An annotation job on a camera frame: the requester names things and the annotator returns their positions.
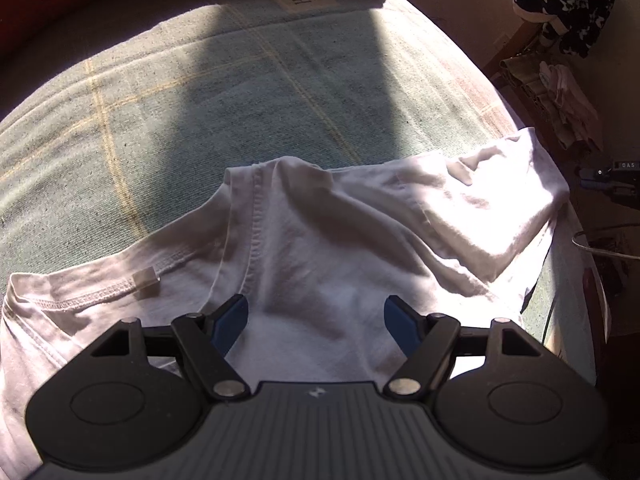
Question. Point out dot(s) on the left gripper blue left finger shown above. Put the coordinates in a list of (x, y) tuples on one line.
[(205, 340)]

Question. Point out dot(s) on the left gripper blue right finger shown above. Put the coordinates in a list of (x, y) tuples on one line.
[(428, 345)]

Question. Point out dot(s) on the white printed t-shirt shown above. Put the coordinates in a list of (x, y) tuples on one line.
[(315, 252)]

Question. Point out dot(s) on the pink folded clothes pile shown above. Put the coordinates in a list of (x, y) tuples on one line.
[(556, 93)]

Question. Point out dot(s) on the wooden chair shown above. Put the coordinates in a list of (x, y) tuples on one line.
[(519, 41)]

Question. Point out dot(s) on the green plaid bed blanket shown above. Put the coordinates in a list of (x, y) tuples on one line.
[(132, 120)]

